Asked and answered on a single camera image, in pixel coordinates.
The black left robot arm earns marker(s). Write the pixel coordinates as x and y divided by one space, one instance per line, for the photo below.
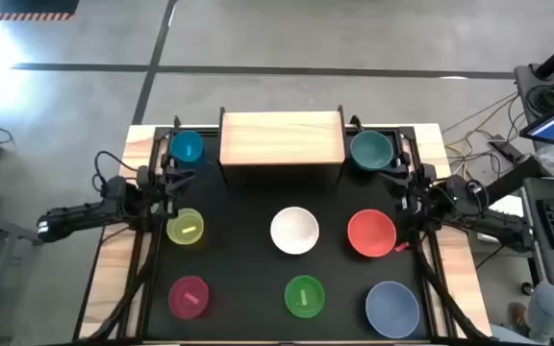
75 218

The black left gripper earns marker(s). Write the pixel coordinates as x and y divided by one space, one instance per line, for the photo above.
164 180

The small red clip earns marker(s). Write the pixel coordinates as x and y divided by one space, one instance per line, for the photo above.
401 248

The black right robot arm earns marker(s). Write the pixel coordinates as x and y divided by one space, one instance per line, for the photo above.
493 226

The large white bowl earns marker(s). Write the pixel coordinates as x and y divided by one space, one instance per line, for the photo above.
294 230

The black mat with hazard stripes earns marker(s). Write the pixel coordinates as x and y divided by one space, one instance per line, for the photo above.
17 7

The wooden shelf with black frame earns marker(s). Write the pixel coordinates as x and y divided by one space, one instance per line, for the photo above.
282 139

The large teal bowl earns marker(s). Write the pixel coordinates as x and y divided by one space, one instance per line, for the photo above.
370 149

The grey equipment cart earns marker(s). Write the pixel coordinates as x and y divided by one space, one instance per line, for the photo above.
522 77

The black diagonal support beam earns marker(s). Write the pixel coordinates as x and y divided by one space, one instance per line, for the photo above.
512 180

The small translucent yellow bowl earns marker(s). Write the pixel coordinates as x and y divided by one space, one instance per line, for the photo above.
181 233

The white paper sheet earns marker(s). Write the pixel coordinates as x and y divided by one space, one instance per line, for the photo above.
510 206

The black power strip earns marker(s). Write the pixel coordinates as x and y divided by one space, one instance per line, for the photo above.
505 149

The grey metal stand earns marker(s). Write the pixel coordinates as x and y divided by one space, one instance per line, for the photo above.
3 232

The small translucent green bowl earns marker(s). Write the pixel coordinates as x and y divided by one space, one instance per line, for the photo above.
313 303

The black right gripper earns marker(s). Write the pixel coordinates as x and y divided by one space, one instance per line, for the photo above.
416 185

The black table mat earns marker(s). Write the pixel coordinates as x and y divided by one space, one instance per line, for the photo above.
243 269

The large blue-grey bowl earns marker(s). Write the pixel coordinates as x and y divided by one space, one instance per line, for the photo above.
392 310

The small translucent blue bowl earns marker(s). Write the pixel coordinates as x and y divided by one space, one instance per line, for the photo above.
186 146

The large red bowl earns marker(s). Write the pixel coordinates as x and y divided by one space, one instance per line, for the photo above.
372 233

